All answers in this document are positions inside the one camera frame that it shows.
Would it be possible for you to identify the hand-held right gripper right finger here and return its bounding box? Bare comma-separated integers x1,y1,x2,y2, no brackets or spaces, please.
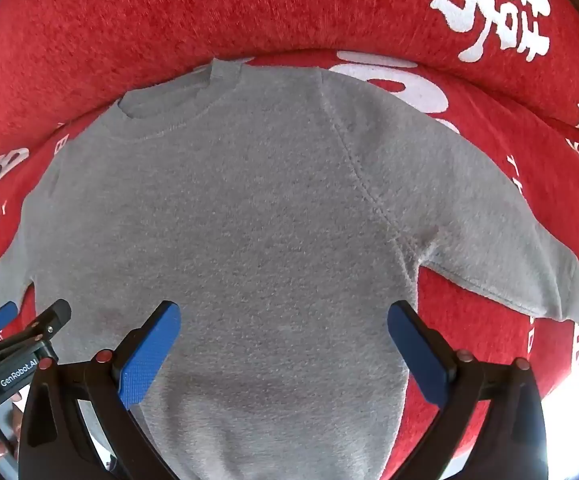
387,300,553,480

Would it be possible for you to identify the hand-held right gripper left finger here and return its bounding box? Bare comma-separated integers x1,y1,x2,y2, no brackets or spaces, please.
16,300,190,480

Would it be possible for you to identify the grey sweater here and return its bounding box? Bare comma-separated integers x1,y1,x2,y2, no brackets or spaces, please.
0,57,579,480

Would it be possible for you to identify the red printed sofa cover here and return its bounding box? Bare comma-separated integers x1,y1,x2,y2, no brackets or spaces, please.
0,0,579,480

